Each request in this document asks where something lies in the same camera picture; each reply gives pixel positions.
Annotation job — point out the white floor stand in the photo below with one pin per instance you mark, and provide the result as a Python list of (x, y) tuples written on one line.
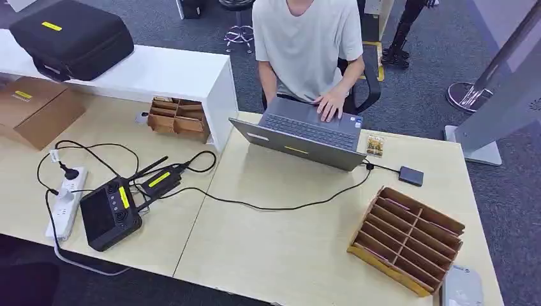
[(498, 114)]

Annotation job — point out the yellow edged floor plate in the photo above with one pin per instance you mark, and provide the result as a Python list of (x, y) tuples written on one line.
[(378, 59)]

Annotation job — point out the chrome stool base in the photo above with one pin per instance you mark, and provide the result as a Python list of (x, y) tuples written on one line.
[(239, 33)]

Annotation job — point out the black carrying case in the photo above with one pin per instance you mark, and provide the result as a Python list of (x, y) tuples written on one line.
[(72, 40)]

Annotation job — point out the black office chair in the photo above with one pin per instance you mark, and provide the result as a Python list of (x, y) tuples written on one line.
[(367, 80)]

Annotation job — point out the black transmitter with antenna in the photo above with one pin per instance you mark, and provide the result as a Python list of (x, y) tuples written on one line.
[(162, 181)]

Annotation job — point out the white desk shelf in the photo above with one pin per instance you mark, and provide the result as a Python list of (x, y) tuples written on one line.
[(160, 74)]

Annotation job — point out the printed card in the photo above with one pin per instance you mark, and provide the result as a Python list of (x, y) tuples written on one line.
[(375, 146)]

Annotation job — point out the black power plug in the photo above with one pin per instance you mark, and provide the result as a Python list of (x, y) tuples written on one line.
[(69, 172)]

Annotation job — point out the person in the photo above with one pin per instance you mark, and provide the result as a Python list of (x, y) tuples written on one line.
[(306, 46)]

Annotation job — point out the white power strip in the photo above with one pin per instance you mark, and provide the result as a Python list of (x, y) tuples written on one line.
[(65, 207)]

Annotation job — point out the steel stanchion with base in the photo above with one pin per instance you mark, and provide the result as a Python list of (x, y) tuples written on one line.
[(469, 95)]

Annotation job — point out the small wooden divider box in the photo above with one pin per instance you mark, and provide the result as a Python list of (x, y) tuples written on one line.
[(177, 120)]

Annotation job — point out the person's left hand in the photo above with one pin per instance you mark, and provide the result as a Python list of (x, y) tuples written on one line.
[(330, 105)]

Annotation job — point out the brown cardboard box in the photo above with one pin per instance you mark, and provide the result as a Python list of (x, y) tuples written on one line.
[(38, 112)]

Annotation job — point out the black controller tablet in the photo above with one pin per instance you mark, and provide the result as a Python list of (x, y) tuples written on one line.
[(108, 217)]

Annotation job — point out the black external drive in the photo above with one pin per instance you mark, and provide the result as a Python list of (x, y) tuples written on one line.
[(411, 176)]

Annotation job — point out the grey laptop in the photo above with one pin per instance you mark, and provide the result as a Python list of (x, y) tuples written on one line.
[(304, 131)]

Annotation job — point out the wooden card sorting box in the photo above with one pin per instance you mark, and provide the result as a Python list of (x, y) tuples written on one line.
[(405, 240)]

